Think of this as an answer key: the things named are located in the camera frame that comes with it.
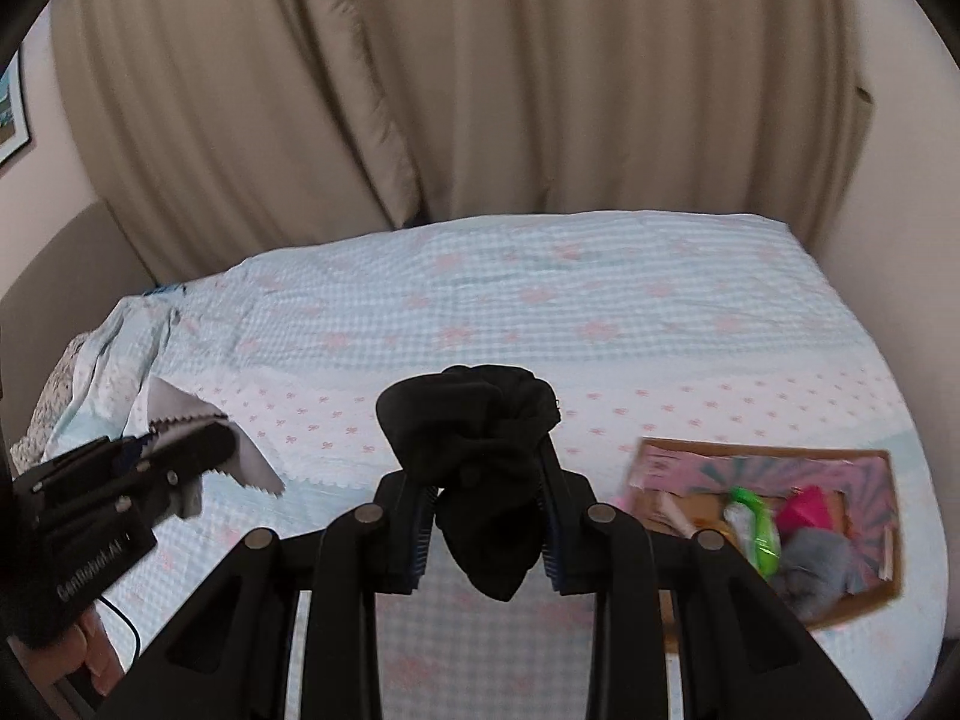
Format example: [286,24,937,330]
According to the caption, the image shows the pink patterned cardboard box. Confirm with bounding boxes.
[622,437,903,631]

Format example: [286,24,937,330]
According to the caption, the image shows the white grey cleaning cloth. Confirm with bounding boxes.
[133,377,285,527]

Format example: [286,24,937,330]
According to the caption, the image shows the grey soft item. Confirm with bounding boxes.
[770,528,854,622]

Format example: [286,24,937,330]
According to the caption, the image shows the green soft toy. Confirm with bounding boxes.
[722,488,781,578]

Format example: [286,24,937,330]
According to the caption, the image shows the beige curtain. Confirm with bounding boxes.
[52,0,872,281]

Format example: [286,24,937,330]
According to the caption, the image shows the beige headboard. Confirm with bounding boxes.
[2,203,156,444]

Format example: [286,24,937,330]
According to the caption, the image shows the blue checkered bed sheet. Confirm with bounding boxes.
[106,211,947,718]

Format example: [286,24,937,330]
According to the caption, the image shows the framed wall picture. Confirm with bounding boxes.
[0,54,31,166]

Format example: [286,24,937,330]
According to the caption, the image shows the black cable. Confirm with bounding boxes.
[96,595,145,668]

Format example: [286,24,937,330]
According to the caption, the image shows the pink soft item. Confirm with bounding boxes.
[775,486,833,538]

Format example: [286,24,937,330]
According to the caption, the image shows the black sock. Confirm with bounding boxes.
[376,364,560,603]

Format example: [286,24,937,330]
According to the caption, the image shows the light blue pillow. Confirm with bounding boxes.
[11,288,182,475]

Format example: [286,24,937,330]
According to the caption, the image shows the person left hand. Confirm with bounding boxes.
[7,606,125,695]

